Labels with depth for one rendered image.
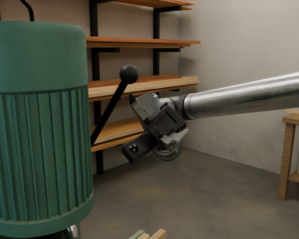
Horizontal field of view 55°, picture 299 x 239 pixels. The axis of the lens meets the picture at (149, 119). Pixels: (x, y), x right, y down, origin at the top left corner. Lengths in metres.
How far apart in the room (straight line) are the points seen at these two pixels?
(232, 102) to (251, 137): 3.12
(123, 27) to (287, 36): 1.88
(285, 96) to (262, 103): 0.07
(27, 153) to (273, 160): 3.62
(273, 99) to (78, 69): 0.50
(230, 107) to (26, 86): 0.59
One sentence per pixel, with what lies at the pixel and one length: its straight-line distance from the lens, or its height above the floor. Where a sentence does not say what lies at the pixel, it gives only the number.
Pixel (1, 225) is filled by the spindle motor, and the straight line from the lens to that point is 0.50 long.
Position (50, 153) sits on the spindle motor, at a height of 1.33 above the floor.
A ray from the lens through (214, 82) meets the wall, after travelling 4.09.
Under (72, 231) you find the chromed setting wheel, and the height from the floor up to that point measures 1.05.
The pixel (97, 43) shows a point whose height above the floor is 1.53.
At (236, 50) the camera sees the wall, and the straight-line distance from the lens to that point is 3.92.
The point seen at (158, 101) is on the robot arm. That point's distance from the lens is 0.93.
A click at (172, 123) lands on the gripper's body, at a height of 1.30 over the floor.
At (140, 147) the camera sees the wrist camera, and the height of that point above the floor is 1.24.
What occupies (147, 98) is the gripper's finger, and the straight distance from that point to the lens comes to 0.68.
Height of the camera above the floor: 1.47
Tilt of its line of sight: 13 degrees down
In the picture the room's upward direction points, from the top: straight up
